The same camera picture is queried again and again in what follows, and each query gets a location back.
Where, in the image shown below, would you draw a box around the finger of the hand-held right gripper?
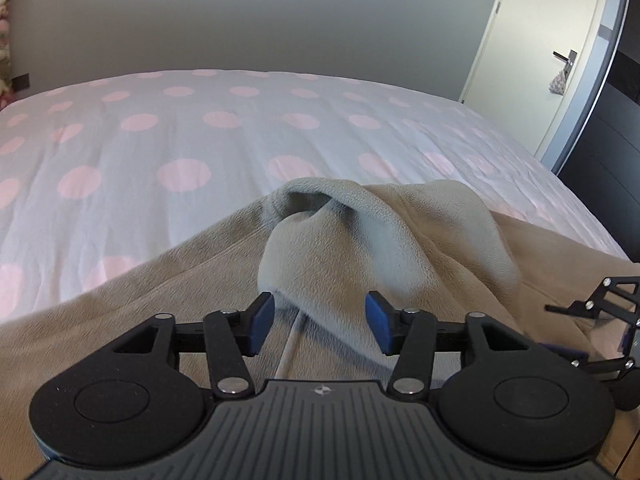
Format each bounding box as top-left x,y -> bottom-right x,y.
544,275 -> 640,330
537,342 -> 640,377

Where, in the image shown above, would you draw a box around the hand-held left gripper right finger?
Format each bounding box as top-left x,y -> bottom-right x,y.
365,290 -> 533,397

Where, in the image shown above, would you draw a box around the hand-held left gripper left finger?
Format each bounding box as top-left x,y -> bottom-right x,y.
112,291 -> 277,397

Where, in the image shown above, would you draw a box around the beige fleece garment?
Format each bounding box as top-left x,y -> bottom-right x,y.
0,177 -> 640,471

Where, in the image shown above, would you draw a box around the black wardrobe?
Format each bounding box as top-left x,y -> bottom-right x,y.
556,50 -> 640,256

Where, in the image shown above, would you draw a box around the pink polka dot bedspread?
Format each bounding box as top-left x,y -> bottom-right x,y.
0,69 -> 626,321

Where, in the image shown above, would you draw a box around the white door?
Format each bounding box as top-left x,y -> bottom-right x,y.
459,0 -> 608,158

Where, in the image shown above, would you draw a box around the pastel plush toys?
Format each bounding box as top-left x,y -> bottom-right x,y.
0,0 -> 13,96

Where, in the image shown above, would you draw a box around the small pouch hanging on handle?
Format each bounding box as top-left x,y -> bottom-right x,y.
548,66 -> 569,96

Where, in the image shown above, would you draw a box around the grey door frame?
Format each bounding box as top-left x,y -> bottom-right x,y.
534,0 -> 634,175

